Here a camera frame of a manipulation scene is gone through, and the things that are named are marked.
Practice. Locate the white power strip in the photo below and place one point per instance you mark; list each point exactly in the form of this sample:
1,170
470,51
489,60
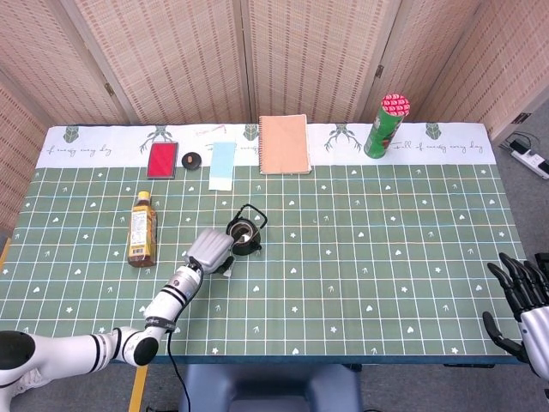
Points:
532,159

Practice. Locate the light blue paper card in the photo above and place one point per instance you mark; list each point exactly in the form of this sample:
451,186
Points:
223,165

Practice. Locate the green chips can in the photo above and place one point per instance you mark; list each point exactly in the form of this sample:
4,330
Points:
384,133

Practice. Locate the yellow label tea bottle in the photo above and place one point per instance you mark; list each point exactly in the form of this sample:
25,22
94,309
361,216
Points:
142,232

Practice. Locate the green grid tablecloth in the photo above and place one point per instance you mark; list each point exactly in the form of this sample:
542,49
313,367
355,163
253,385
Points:
364,266

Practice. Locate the black cast iron teapot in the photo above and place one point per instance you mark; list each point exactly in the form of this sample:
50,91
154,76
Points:
251,245

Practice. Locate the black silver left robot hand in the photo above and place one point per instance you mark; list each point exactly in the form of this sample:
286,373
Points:
210,251

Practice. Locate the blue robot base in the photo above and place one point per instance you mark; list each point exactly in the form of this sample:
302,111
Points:
270,388

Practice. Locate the orange spiral notebook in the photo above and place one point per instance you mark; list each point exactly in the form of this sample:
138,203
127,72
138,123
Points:
284,143

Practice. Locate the small black round object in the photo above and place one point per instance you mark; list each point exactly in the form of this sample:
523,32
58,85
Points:
191,161

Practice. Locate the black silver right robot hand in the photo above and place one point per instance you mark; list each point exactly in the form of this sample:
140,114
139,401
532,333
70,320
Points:
534,330

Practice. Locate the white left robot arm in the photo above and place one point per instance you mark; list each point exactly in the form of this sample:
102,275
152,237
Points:
167,304

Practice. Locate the woven folding screen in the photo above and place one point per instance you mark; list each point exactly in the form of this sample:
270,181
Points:
193,56

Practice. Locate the red ink pad case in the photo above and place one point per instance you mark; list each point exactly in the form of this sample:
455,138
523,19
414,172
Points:
163,160

